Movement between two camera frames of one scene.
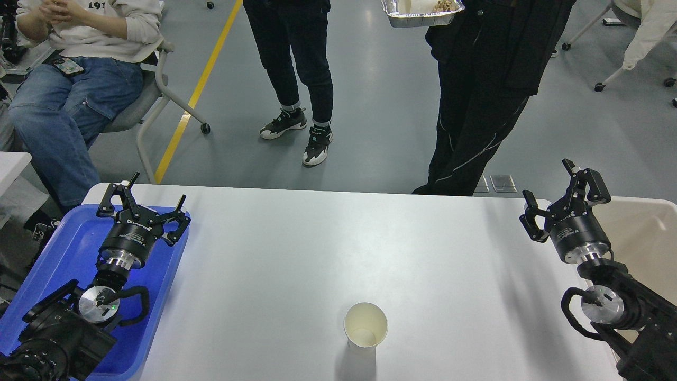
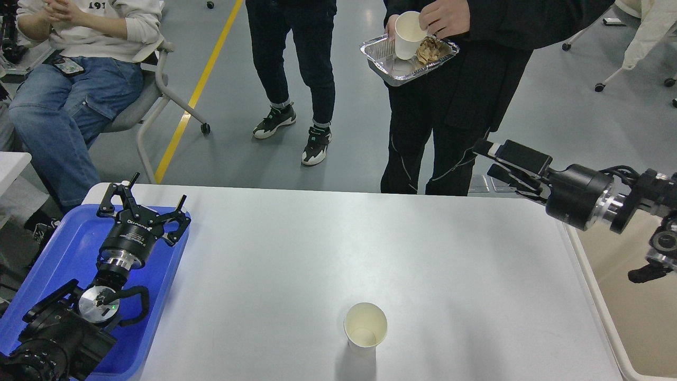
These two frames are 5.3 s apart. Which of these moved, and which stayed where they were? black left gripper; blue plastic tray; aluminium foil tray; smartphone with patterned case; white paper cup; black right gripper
Moved: aluminium foil tray; black right gripper
Stayed: black left gripper; white paper cup; blue plastic tray; smartphone with patterned case
